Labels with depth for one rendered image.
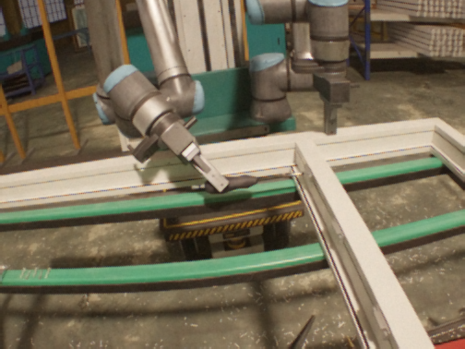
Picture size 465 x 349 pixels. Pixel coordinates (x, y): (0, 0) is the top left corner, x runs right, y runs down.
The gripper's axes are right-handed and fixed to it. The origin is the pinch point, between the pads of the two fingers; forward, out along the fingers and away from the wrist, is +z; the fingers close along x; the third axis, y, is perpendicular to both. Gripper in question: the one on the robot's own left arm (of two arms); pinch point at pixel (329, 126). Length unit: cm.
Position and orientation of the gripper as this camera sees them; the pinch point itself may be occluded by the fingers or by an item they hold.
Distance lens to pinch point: 84.1
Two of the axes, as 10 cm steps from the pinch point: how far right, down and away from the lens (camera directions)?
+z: 1.0, 8.6, 5.0
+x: -0.9, -4.9, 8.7
